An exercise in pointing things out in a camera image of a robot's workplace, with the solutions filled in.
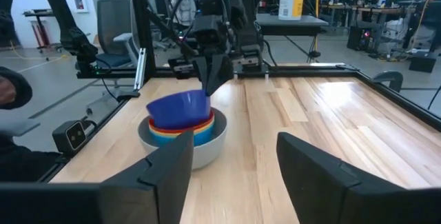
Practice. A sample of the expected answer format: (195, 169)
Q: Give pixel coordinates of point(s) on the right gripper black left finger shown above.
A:
(162, 186)

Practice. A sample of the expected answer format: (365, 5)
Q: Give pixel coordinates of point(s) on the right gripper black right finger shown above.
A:
(320, 186)

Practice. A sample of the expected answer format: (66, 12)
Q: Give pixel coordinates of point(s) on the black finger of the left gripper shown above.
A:
(200, 69)
(220, 72)

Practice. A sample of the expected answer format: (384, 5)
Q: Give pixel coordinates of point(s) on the dark blue plastic bowl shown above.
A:
(181, 108)

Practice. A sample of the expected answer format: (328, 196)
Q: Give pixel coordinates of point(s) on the yellow plastic bowl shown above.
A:
(162, 134)

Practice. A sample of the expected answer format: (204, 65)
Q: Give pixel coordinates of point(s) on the light blue plastic bowl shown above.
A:
(203, 136)

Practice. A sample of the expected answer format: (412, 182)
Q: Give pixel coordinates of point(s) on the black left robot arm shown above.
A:
(248, 27)

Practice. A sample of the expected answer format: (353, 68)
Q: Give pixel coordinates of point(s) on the black jointed stand arm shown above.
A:
(69, 27)

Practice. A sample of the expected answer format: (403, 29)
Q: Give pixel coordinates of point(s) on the silver aluminium profile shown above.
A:
(140, 69)

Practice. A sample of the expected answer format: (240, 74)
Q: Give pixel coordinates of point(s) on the red plastic bowl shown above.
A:
(203, 121)

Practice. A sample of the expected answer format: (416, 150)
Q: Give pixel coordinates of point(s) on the orange plastic bowl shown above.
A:
(165, 132)

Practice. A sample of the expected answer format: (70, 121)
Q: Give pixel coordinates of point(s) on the large grey bowl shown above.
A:
(206, 155)

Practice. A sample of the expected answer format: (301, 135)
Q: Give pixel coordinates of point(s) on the grey office chair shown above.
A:
(115, 24)

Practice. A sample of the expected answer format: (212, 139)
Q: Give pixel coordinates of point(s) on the grey top table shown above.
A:
(289, 22)

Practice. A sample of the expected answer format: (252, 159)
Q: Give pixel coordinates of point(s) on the grey chair armrest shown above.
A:
(389, 77)

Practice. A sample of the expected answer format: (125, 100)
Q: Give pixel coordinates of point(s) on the black computer tower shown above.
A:
(360, 38)

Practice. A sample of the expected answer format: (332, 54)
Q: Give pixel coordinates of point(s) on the black floor box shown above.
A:
(422, 63)

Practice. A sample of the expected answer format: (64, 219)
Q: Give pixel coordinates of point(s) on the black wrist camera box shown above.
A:
(210, 29)

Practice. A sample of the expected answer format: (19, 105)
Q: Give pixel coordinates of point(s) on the black frame foot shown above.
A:
(128, 94)

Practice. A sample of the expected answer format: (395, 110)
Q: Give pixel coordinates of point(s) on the black vertical frame post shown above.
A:
(141, 20)

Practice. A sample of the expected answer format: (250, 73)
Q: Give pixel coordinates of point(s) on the black table edge frame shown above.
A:
(310, 70)

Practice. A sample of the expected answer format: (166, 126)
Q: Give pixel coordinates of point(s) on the black table-level camera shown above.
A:
(70, 136)

